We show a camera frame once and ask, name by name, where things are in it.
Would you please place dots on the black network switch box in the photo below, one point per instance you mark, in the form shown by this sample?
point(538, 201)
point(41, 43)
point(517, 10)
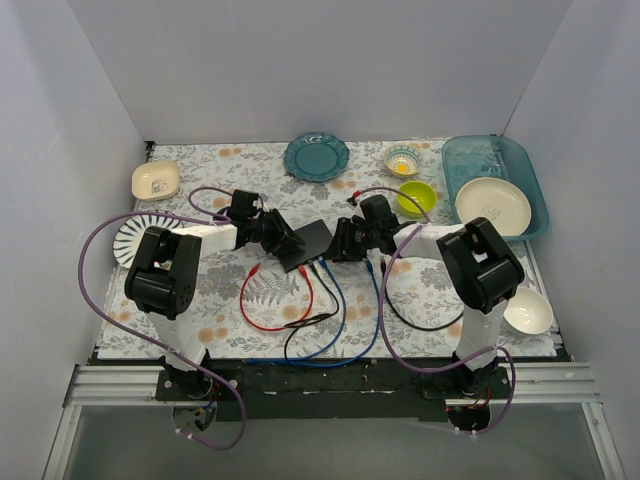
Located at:
point(316, 238)

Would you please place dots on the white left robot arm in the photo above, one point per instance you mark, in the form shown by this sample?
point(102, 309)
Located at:
point(163, 275)

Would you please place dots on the blue striped white plate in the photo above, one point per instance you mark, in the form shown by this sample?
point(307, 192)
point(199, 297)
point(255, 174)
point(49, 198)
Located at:
point(129, 235)

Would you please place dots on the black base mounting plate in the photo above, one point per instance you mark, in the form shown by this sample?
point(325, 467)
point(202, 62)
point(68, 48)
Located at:
point(373, 388)

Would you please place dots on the aluminium frame rail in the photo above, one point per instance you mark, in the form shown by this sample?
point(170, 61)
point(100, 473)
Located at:
point(369, 420)

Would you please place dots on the cream square bowl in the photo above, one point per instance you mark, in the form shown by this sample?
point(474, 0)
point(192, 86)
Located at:
point(155, 181)

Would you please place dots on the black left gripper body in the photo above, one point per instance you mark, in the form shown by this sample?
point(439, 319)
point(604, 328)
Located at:
point(279, 235)

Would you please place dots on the teal plastic tray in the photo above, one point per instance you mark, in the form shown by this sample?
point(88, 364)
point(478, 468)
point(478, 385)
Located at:
point(470, 157)

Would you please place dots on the lime green bowl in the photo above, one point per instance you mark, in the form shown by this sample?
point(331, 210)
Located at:
point(415, 198)

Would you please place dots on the white bowl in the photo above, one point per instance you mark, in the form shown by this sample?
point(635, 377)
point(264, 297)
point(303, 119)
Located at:
point(528, 313)

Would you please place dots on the cream round plate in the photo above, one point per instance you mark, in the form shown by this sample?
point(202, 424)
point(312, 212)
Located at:
point(497, 200)

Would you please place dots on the patterned small bowl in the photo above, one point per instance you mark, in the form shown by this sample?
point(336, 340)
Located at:
point(403, 160)

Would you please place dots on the teal scalloped plate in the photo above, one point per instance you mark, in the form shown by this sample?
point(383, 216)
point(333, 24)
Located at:
point(316, 157)

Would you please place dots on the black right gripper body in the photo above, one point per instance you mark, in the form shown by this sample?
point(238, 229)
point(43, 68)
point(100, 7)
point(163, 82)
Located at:
point(347, 240)

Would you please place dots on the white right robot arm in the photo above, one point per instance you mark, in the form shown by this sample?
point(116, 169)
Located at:
point(484, 271)

